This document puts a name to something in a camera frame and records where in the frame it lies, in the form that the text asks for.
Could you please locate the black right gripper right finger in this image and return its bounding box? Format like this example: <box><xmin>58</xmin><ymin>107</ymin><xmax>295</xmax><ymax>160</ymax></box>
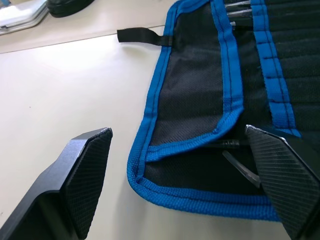
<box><xmin>244</xmin><ymin>124</ymin><xmax>320</xmax><ymax>240</ymax></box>

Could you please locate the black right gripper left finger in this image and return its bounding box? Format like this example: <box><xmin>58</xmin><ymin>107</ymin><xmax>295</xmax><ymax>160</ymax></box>
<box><xmin>0</xmin><ymin>126</ymin><xmax>114</xmax><ymax>240</ymax></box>

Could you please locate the clear plastic tweezers tip cover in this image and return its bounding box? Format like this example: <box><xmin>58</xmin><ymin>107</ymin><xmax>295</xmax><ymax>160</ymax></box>
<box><xmin>221</xmin><ymin>149</ymin><xmax>262</xmax><ymax>189</ymax></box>

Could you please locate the black blue-trimmed tool roll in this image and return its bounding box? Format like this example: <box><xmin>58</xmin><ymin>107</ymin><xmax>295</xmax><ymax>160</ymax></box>
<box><xmin>116</xmin><ymin>0</ymin><xmax>320</xmax><ymax>224</ymax></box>

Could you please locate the black rounded object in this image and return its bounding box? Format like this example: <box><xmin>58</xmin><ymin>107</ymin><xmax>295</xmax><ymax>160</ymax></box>
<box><xmin>46</xmin><ymin>0</ymin><xmax>95</xmax><ymax>18</ymax></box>

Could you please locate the white flat plastic case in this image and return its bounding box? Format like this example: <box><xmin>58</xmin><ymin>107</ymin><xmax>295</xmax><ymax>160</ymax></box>
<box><xmin>0</xmin><ymin>0</ymin><xmax>49</xmax><ymax>36</ymax></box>

